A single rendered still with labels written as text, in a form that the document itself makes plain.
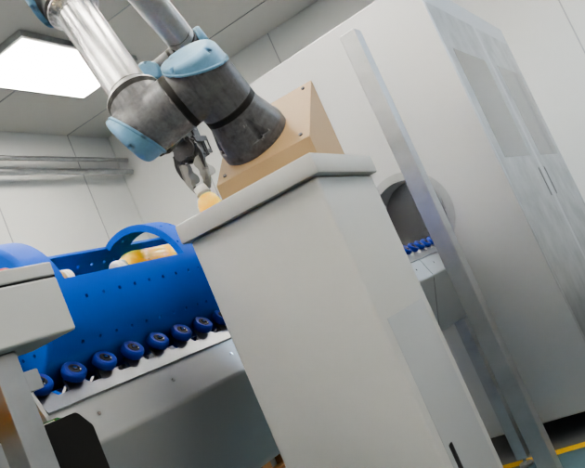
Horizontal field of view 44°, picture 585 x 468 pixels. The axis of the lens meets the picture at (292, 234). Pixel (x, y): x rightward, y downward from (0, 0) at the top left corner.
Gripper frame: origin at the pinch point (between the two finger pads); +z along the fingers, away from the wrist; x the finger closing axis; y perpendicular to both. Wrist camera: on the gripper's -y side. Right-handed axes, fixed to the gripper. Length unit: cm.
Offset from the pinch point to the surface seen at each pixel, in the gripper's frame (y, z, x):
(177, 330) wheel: -43, 35, -11
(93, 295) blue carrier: -65, 24, -14
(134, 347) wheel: -57, 36, -11
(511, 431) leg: 121, 117, -9
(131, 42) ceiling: 293, -206, 208
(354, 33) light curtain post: 67, -36, -35
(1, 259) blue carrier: -76, 13, -8
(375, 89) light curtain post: 67, -16, -34
